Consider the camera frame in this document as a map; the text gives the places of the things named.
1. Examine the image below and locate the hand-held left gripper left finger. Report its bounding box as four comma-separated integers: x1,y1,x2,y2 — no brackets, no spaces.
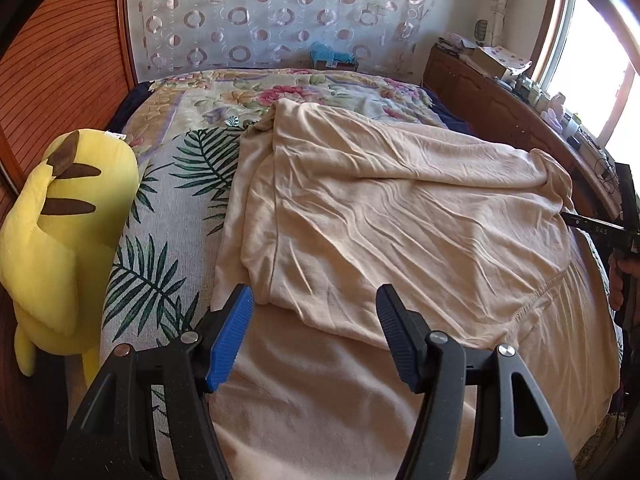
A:
62,284,256,480

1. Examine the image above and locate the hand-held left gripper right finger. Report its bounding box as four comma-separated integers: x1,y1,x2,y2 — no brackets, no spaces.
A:
375,284,578,480

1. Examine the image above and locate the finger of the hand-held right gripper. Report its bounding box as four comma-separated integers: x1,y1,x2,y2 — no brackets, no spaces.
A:
559,211,623,241

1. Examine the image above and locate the beige printed t-shirt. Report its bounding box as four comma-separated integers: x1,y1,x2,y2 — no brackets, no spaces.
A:
210,97,623,480

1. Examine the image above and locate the person's right hand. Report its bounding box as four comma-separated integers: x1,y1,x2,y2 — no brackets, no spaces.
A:
607,252,640,313

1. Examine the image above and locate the leaf print bed sheet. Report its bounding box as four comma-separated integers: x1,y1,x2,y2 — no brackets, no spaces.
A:
100,125,251,480

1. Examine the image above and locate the wooden sideboard cabinet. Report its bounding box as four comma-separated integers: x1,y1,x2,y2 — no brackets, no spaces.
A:
422,42,640,241

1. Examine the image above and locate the dotted pink paper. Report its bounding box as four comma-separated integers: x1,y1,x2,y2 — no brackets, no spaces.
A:
487,45,533,73

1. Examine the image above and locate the cardboard box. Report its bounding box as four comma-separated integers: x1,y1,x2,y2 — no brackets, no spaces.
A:
470,46,516,78

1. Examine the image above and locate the yellow plush toy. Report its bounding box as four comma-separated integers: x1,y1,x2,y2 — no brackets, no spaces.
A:
0,129,140,393

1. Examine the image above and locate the floral window curtain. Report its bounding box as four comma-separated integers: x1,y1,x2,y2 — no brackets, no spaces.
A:
482,0,526,53

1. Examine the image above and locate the floral blanket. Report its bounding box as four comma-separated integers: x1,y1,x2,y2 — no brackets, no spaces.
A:
127,67,451,171

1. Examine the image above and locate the blue plush toy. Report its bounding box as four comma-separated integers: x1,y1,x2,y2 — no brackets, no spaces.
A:
307,42,358,72

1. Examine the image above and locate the circle pattern sheer curtain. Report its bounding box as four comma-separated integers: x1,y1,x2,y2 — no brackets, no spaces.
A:
122,0,443,78

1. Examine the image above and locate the wooden slatted wardrobe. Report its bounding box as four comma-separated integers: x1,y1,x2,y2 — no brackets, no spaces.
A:
0,0,140,480

